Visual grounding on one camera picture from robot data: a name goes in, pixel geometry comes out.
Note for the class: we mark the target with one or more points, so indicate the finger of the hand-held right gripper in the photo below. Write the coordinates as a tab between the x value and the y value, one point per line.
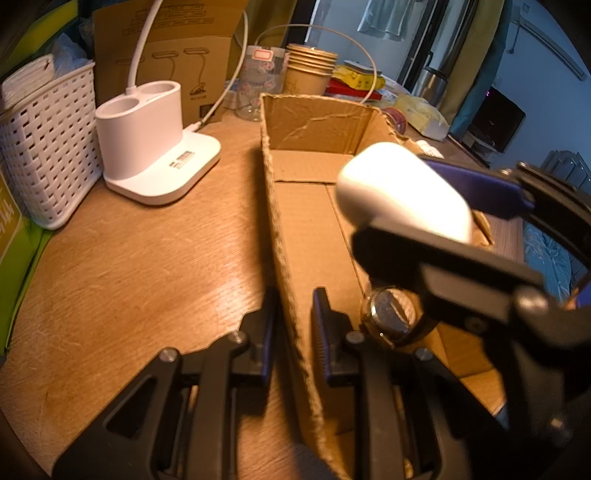
480	189
415	258

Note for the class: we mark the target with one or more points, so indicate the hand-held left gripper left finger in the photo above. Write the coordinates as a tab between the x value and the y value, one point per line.
267	341

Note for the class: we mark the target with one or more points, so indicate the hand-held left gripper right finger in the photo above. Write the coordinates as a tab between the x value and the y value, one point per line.
323	341

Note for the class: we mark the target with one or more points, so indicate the white plastic bottle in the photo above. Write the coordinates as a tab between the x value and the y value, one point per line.
397	184

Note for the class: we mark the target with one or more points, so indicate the brown cardboard box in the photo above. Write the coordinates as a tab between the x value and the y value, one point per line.
314	230

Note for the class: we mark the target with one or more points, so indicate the wristwatch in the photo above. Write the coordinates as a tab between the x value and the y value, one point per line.
390	314

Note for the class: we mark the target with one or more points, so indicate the blue patterned bedding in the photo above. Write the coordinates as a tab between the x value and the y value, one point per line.
545	249

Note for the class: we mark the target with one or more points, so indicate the yellow tissue pack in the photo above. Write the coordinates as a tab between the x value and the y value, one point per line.
420	115

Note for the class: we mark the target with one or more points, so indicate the red metal can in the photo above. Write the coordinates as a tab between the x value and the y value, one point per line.
397	121

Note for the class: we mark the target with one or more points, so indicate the steel thermos bottle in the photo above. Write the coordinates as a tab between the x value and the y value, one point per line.
436	90

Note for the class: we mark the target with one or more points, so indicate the teal curtain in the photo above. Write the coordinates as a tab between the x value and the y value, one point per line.
480	69

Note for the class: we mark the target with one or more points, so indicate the white packet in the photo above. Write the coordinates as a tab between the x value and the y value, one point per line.
395	87

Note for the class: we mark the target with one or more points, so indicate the white air conditioner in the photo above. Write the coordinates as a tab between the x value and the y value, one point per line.
549	41

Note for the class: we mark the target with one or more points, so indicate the yellow packets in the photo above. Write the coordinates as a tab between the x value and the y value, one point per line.
355	78

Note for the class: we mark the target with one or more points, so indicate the flat red box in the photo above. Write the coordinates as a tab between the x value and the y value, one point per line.
341	88

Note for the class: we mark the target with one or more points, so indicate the hanging pale clothes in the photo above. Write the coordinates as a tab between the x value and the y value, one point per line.
388	16

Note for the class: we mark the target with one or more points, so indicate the stack of brown paper cups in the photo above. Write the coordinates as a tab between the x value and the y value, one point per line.
304	74

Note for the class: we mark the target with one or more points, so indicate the clear glass with stickers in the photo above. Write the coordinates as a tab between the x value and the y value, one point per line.
258	83

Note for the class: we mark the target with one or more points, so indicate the olive curtain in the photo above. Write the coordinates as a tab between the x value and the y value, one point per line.
277	18

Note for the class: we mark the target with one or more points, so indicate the white woven plastic basket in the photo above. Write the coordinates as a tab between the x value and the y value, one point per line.
51	138

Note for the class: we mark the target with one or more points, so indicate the brown printed cardboard packaging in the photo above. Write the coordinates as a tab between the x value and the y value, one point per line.
184	55

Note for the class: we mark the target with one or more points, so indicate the clear plastic bag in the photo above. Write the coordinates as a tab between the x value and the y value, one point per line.
69	53

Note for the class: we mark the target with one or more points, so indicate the white tissue pack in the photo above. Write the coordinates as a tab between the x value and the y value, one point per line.
25	81

